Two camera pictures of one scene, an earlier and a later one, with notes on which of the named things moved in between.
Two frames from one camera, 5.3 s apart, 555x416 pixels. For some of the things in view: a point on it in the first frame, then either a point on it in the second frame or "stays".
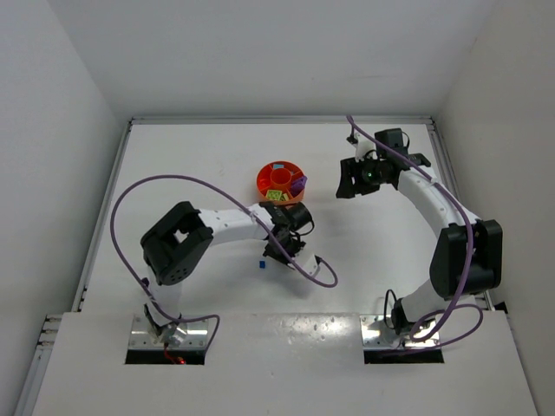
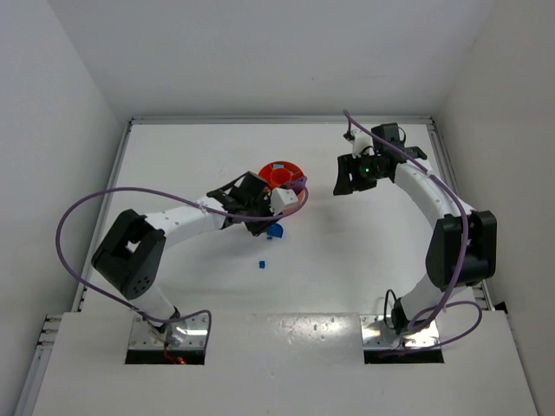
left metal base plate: [143, 336] stays
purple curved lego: [297, 185] stays
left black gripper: [280, 248] -> [254, 201]
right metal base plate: [377, 334] stays
